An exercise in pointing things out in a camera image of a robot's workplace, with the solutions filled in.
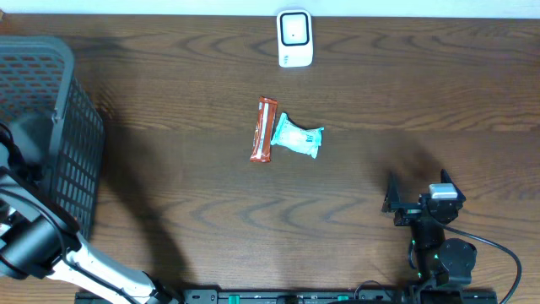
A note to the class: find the grey plastic mesh basket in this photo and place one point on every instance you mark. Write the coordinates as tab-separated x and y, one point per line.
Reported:
53	121

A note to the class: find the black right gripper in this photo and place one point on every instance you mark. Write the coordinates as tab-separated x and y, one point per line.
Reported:
416	209

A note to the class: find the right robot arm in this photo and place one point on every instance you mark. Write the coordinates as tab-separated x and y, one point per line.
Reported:
442	263

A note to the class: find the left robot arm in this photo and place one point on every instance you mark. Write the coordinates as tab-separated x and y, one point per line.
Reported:
42	240

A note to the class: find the mint green wipes packet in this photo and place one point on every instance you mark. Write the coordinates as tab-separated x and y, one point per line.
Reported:
299	140

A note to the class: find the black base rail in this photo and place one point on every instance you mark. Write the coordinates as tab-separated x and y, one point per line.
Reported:
207	296

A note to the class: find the orange snack bar wrapper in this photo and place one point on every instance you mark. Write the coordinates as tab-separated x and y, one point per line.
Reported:
261	148

